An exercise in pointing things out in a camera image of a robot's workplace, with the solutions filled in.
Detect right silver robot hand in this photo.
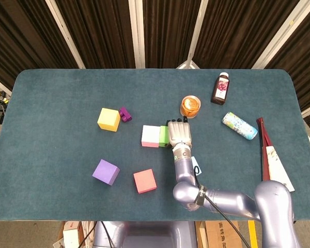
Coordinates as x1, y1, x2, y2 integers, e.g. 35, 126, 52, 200
165, 116, 192, 150

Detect green foam cube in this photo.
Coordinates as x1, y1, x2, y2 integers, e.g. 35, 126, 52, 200
159, 126, 171, 148

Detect light blue foam cube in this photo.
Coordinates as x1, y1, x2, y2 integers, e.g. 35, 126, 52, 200
192, 156, 203, 175

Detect yellow foam cube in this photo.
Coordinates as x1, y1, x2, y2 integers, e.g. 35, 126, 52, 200
97, 107, 121, 133

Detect pink foam cube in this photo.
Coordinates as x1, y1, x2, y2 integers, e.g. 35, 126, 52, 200
141, 125, 161, 148

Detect clear jar of rubber bands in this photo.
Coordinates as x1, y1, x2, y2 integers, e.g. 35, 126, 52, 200
180, 95, 202, 119

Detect small purple toy block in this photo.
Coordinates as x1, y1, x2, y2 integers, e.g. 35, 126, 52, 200
118, 106, 133, 123

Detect red foam cube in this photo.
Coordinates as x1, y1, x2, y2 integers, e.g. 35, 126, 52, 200
133, 168, 158, 194

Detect dark juice bottle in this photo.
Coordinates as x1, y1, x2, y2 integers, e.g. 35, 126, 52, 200
210, 72, 230, 106

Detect printed drink can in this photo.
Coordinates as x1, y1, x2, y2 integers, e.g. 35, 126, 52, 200
222, 112, 258, 141

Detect white partition foot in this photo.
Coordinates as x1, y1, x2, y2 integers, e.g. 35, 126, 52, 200
175, 59, 201, 70

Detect teal table cloth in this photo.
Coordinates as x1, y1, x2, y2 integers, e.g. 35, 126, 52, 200
0, 68, 310, 222

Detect purple foam cube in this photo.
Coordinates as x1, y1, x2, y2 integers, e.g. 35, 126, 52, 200
92, 159, 120, 187

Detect red paper folding fan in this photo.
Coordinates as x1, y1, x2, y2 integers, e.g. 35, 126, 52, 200
256, 117, 296, 192

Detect white cardboard box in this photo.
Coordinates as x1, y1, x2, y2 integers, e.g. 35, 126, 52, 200
63, 226, 81, 248

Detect lavender robot torso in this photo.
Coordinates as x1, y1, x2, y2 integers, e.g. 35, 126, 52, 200
92, 221, 198, 248

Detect light wooden board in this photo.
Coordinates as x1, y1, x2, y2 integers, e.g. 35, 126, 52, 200
195, 221, 210, 248

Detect brown cardboard box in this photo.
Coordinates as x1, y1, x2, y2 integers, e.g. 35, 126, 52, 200
205, 221, 243, 248

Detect brown pleated curtain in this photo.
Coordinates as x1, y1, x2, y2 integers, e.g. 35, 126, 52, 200
0, 0, 310, 135

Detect black printed arm strap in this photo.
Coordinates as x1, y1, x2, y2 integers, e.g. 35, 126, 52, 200
193, 183, 206, 206

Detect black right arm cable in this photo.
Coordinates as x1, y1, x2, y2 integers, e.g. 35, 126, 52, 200
193, 166, 250, 248

